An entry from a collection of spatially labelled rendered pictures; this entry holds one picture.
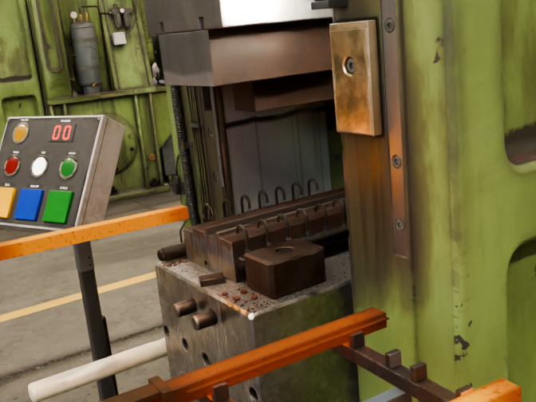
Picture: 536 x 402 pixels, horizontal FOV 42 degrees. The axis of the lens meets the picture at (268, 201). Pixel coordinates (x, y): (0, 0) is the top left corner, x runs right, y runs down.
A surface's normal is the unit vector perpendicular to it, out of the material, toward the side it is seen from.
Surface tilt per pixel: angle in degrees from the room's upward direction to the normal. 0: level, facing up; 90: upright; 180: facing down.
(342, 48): 90
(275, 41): 90
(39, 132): 60
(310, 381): 90
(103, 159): 90
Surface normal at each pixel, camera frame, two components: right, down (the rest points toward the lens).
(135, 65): 0.40, -0.01
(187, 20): -0.83, 0.21
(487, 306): 0.54, 0.15
